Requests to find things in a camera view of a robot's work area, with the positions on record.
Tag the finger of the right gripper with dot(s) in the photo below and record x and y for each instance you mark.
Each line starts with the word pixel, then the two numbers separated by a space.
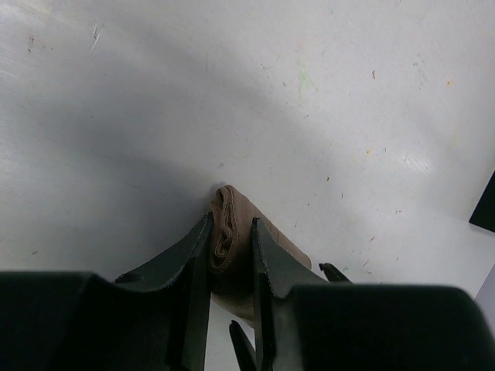
pixel 244 351
pixel 333 275

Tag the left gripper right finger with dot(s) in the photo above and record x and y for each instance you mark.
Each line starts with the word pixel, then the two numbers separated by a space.
pixel 303 322

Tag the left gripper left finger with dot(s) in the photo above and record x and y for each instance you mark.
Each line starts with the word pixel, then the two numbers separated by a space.
pixel 154 317

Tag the tan sock with red cuff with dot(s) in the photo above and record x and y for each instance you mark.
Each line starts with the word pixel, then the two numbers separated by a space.
pixel 231 255

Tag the black display box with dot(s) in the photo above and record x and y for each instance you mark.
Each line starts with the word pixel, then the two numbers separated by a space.
pixel 484 214

